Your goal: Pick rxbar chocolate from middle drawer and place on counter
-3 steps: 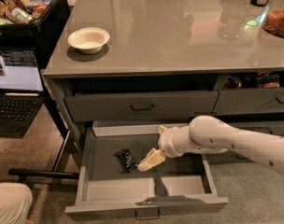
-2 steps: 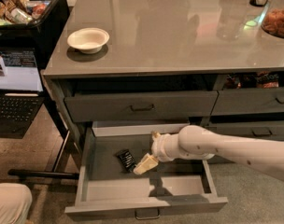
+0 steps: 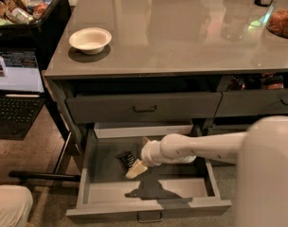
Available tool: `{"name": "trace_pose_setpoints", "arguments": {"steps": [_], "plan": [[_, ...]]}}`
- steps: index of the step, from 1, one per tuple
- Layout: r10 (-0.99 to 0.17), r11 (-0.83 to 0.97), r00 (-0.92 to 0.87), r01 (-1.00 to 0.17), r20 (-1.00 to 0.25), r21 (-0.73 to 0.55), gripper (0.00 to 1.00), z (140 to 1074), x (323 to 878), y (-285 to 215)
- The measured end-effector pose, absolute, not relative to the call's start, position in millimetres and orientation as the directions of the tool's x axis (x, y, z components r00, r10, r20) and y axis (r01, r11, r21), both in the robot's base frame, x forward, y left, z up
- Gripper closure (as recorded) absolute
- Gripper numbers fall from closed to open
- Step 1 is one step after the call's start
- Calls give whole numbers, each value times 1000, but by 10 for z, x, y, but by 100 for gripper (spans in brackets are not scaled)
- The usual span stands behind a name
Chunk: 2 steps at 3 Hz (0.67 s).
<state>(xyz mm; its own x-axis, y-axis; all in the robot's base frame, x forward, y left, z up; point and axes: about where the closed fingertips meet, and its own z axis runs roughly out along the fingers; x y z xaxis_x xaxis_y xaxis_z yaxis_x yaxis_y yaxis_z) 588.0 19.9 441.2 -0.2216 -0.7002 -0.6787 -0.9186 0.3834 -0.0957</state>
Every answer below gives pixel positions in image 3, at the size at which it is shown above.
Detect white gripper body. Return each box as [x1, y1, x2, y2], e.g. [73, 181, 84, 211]
[141, 140, 162, 166]

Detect black rxbar chocolate bar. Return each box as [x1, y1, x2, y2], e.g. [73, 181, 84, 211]
[117, 151, 135, 170]

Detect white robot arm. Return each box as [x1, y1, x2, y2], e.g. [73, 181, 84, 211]
[126, 115, 288, 227]

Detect open grey middle drawer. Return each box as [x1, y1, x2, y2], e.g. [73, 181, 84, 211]
[66, 131, 231, 224]

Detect grey top left drawer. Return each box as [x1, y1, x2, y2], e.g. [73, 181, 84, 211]
[66, 93, 222, 124]

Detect grey top right drawer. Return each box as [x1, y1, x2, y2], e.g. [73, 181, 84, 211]
[215, 89, 288, 117]

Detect snack bags in drawer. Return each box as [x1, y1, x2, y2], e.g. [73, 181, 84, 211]
[228, 73, 284, 91]

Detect black cart stand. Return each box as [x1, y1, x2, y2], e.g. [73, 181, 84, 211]
[9, 69, 81, 183]

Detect white paper bowl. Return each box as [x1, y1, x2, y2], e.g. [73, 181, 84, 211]
[68, 27, 112, 55]

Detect black laptop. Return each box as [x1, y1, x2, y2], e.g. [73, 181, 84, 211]
[0, 49, 45, 140]

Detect black bin with snacks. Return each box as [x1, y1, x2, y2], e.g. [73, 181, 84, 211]
[0, 0, 71, 52]

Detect glass jar with snacks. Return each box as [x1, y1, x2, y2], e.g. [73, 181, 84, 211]
[266, 0, 288, 39]

